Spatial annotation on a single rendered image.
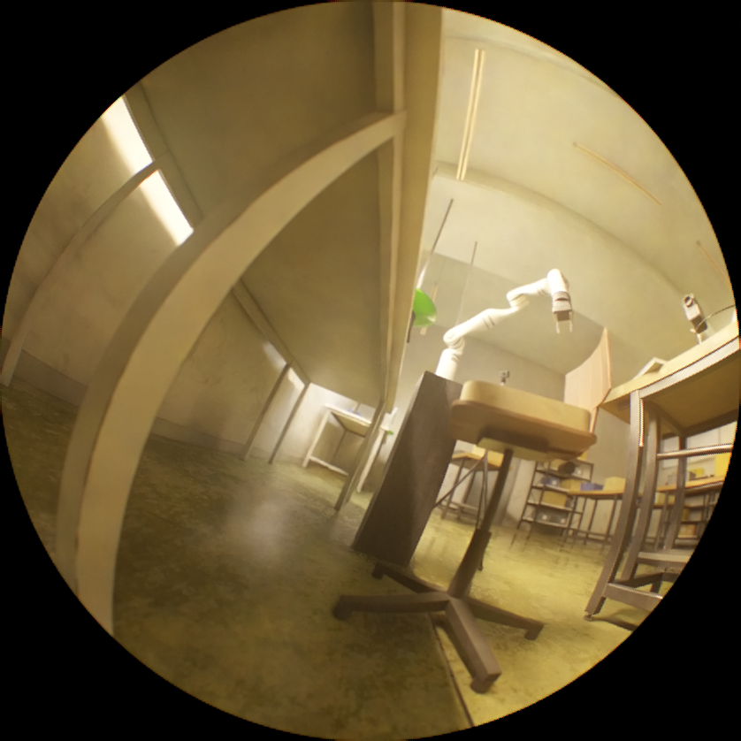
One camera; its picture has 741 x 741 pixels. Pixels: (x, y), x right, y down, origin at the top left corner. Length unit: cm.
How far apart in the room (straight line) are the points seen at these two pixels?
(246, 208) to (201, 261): 5
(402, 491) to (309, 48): 135
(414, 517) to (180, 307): 106
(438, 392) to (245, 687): 115
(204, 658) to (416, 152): 88
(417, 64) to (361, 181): 30
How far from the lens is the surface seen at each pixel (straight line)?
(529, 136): 397
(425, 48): 53
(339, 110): 59
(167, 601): 50
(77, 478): 20
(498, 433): 67
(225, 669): 44
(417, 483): 109
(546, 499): 636
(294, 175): 24
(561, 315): 98
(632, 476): 117
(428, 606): 71
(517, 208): 372
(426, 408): 112
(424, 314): 113
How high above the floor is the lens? 36
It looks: 20 degrees up
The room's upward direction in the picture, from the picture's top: 24 degrees clockwise
